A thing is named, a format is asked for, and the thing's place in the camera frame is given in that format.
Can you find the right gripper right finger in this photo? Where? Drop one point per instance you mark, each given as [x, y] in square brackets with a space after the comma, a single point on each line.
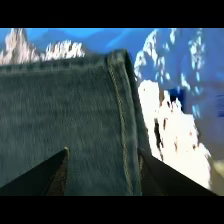
[166, 181]

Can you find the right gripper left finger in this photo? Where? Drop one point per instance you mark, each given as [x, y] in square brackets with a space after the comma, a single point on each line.
[36, 176]

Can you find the blue jeans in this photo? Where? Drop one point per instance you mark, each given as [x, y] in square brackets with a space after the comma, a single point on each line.
[83, 126]

